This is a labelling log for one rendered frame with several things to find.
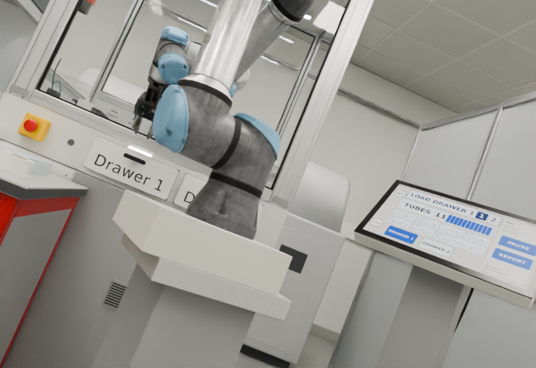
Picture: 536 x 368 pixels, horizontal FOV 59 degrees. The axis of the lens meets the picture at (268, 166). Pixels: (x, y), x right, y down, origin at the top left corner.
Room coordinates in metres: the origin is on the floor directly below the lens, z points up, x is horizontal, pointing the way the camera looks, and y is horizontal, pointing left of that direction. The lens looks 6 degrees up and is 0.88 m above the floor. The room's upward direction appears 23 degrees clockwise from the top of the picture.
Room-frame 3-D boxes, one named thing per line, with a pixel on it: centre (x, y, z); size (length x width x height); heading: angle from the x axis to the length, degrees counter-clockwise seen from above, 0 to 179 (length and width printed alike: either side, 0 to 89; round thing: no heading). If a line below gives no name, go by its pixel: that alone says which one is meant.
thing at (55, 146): (2.07, 0.44, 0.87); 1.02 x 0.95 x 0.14; 97
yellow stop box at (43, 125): (1.53, 0.74, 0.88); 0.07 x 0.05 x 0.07; 97
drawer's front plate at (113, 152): (1.59, 0.42, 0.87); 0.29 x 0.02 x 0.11; 97
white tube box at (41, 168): (1.31, 0.62, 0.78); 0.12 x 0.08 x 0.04; 177
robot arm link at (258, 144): (0.99, 0.05, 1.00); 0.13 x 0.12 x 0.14; 120
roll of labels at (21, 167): (1.12, 0.55, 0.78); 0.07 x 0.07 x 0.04
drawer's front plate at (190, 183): (1.63, 0.10, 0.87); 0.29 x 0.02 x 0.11; 97
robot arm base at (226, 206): (0.99, 0.05, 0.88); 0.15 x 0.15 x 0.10
